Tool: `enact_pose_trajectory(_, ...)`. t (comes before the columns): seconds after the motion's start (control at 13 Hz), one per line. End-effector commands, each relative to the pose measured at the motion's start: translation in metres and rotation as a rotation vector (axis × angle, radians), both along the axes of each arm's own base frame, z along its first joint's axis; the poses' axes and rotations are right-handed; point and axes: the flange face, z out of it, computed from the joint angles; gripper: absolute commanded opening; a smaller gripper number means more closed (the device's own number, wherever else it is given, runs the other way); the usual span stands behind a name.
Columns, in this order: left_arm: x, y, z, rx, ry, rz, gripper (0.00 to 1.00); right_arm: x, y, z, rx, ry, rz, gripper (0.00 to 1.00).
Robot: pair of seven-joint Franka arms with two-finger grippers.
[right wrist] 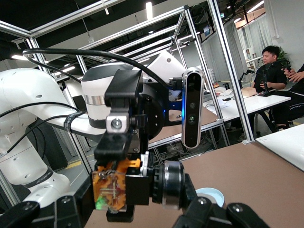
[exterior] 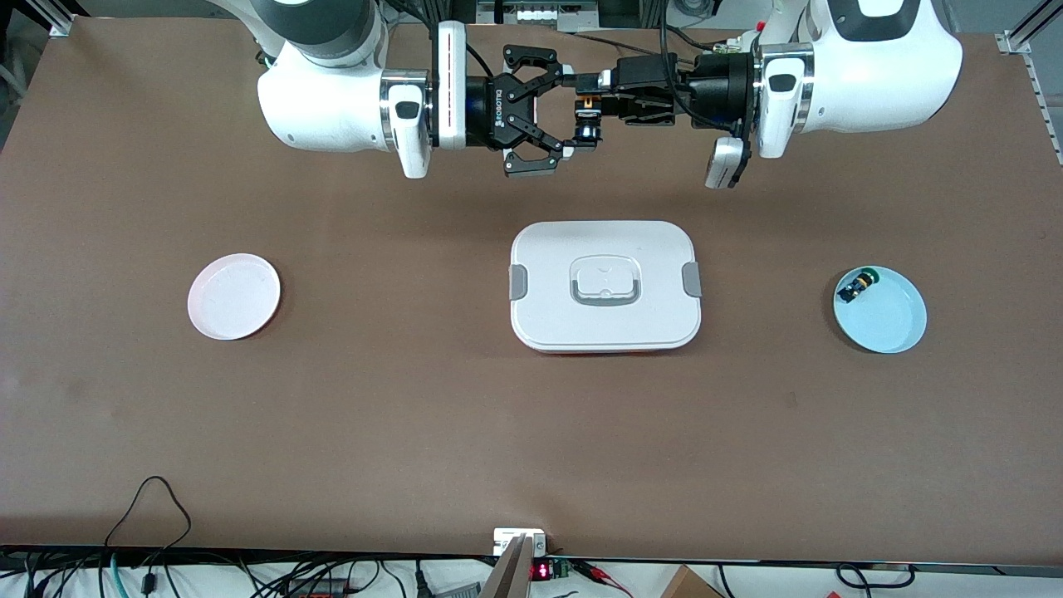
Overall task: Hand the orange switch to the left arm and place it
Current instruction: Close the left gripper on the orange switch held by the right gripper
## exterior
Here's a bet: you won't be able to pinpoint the orange push button switch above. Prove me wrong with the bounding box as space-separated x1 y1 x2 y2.
576 93 605 144

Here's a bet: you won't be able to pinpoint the white lunch box grey clasps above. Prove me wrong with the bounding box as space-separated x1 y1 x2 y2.
508 220 703 356

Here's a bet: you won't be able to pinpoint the brown cardboard box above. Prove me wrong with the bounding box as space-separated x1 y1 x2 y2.
660 565 723 598

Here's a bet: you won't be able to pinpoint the white power strip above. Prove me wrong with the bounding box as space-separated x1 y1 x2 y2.
515 4 584 24

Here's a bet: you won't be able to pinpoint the light blue round plate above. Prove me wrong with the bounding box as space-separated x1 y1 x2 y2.
833 266 928 355

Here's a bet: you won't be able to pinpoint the white round plate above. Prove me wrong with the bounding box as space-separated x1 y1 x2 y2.
188 252 282 341

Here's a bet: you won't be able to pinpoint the aluminium profile bar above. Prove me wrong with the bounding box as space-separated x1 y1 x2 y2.
480 534 533 598

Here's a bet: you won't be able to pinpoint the red clip lead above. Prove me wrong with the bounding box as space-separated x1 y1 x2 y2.
576 560 634 596

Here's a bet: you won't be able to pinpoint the black orange electronic device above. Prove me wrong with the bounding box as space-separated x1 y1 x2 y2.
281 576 351 598

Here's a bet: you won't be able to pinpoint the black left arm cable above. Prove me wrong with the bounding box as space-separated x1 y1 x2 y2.
656 0 700 119

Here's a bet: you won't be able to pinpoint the aluminium frame rail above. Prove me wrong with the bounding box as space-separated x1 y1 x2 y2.
25 0 89 39
999 0 1063 167

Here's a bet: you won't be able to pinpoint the small white metal bracket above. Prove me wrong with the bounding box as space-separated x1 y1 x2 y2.
493 528 547 556

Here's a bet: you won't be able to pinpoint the looped thin black cable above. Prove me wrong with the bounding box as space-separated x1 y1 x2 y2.
100 475 193 553

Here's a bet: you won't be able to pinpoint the curled black cable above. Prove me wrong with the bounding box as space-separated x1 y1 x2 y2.
834 562 916 592

